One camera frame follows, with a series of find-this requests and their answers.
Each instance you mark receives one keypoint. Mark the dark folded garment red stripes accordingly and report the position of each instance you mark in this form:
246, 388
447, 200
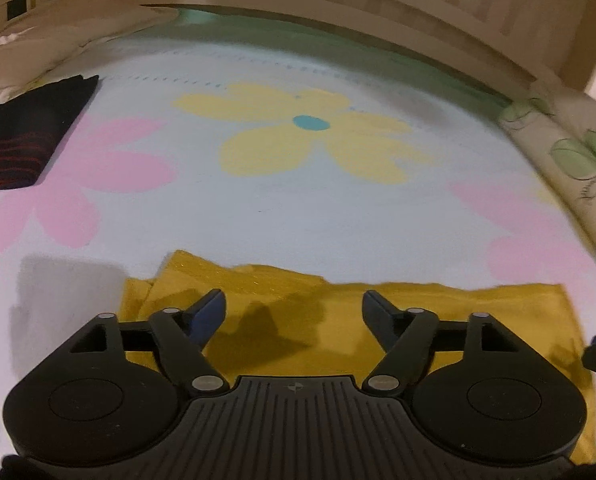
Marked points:
23, 130

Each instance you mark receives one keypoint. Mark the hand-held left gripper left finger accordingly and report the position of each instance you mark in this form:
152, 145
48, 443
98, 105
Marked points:
208, 312

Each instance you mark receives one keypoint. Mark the leaf-patterned white pillow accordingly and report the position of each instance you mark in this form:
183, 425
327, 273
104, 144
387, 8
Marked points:
578, 160

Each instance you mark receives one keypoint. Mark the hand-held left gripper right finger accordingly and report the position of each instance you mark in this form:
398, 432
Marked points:
378, 312

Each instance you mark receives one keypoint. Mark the yellow knit sweater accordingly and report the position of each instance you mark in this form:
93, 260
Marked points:
503, 310

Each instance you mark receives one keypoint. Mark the wooden slatted headboard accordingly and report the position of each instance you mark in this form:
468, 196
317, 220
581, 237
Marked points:
378, 5

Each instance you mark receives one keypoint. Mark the flowered light blue bed sheet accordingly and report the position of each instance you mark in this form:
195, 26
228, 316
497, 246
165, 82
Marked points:
278, 210

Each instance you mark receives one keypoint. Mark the wall socket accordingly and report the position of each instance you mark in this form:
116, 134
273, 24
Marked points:
16, 7

